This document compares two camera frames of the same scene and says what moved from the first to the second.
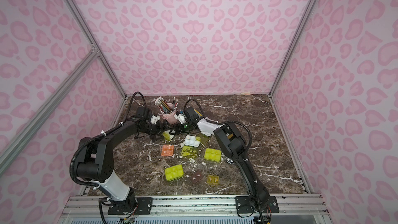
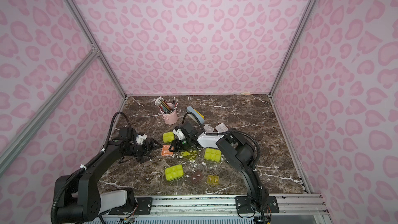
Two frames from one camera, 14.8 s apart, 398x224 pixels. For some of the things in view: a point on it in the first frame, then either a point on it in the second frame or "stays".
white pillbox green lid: x=168 y=136 stays
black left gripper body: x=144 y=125 to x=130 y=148
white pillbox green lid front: x=173 y=172 stays
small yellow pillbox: x=212 y=179 stays
